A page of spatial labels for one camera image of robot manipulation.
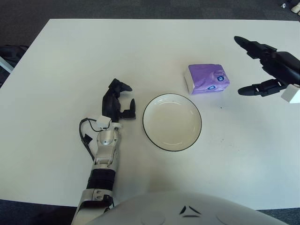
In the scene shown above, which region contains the white plate with black rim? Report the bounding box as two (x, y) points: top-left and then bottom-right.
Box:
(142, 93), (203, 152)

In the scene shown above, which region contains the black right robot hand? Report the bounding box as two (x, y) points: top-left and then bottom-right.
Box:
(233, 36), (300, 98)

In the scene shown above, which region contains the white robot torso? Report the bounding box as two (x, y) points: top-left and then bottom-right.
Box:
(86, 191), (300, 225)

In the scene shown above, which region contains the black bag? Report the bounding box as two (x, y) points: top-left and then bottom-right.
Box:
(0, 45), (30, 68)

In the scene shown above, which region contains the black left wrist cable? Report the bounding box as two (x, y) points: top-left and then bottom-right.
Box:
(79, 118), (111, 162)

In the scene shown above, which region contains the white side desk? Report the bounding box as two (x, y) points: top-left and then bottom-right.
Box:
(0, 56), (15, 74)

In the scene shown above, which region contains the purple tissue paper pack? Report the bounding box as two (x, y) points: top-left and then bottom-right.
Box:
(184, 63), (230, 95)

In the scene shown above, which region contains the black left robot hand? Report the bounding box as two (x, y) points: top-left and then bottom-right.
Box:
(101, 78), (137, 123)

